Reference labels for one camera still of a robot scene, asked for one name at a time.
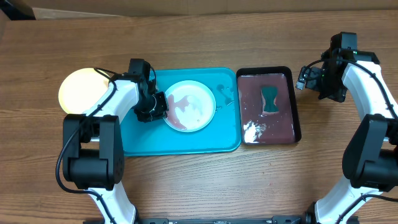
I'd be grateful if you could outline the light blue plate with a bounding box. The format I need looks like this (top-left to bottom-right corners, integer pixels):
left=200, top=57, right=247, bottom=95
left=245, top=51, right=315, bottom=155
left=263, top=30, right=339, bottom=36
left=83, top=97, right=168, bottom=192
left=164, top=80, right=216, bottom=133

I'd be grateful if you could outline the green sponge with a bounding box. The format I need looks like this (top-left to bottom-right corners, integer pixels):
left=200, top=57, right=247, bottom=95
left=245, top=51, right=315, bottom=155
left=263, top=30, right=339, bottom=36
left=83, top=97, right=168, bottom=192
left=261, top=86, right=279, bottom=114

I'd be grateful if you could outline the yellow plate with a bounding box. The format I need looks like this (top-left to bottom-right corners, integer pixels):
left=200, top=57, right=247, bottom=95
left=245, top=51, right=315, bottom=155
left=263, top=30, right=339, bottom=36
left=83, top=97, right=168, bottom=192
left=58, top=68, right=109, bottom=114

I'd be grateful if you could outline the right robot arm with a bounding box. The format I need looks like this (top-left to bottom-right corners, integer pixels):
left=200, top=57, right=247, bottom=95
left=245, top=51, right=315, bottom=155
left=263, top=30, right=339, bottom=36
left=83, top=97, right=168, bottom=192
left=296, top=32, right=397, bottom=224

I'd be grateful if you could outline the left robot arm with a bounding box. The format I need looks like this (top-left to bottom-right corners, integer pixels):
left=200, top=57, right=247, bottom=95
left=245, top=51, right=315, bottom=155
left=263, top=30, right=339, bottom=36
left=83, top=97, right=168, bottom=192
left=55, top=58, right=168, bottom=223

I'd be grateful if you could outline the teal plastic tray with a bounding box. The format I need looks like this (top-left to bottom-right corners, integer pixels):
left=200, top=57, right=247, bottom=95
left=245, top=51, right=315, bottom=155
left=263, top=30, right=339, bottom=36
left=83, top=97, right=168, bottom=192
left=121, top=67, right=241, bottom=156

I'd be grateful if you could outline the black tray with red liquid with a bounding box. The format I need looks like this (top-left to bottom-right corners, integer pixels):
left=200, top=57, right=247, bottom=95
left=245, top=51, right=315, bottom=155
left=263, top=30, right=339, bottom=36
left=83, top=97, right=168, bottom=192
left=236, top=66, right=302, bottom=145

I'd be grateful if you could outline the cardboard sheet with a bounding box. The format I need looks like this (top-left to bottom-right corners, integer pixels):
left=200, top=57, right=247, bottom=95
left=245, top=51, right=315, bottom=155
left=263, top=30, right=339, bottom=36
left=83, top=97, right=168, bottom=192
left=24, top=0, right=397, bottom=16

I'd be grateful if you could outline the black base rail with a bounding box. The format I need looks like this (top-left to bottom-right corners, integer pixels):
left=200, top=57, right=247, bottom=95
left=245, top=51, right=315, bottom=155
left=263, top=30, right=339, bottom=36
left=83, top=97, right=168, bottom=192
left=134, top=215, right=307, bottom=224

